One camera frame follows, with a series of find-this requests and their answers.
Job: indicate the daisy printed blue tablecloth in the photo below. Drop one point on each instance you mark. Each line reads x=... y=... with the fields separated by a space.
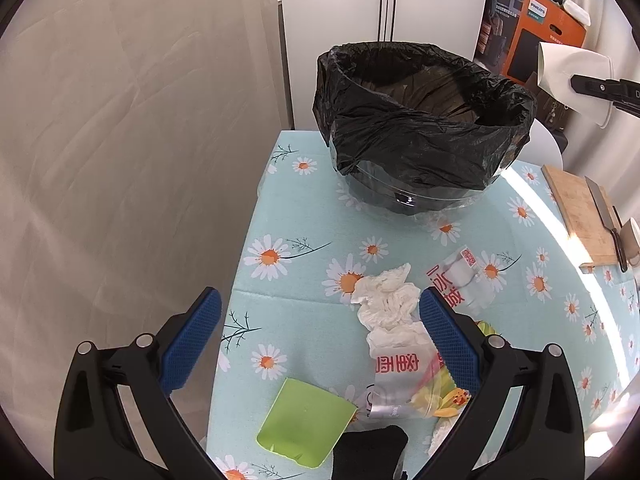
x=300 y=285

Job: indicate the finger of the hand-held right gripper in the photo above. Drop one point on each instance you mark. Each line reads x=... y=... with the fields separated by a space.
x=602 y=87

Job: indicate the white chair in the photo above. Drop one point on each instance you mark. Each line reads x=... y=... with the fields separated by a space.
x=542 y=145

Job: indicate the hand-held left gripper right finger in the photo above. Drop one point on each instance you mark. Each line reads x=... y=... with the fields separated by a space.
x=447 y=337

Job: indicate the white mug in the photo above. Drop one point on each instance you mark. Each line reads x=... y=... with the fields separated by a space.
x=631 y=237

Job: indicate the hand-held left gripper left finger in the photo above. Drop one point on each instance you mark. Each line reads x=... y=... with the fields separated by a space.
x=192 y=332

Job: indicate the white refrigerator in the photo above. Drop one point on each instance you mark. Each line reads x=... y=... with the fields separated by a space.
x=350 y=10

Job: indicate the trash bin with black bag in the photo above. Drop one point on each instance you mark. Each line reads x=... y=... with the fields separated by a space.
x=425 y=135

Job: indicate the yellow plastic wrapper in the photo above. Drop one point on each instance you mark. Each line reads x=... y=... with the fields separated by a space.
x=442 y=400

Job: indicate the orange and black cardboard box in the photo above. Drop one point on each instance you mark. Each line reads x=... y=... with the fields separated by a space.
x=542 y=25

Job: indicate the white curtain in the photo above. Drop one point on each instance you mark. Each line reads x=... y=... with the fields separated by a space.
x=595 y=155

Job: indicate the clear plastic bag red print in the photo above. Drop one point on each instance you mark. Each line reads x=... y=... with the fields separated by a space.
x=400 y=365
x=462 y=280

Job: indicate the wooden cutting board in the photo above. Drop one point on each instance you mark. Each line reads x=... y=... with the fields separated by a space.
x=575 y=210

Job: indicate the black fabric item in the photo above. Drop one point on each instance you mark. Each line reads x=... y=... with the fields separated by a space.
x=370 y=452

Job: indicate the white paper cup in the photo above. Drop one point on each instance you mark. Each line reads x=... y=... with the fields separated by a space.
x=565 y=72

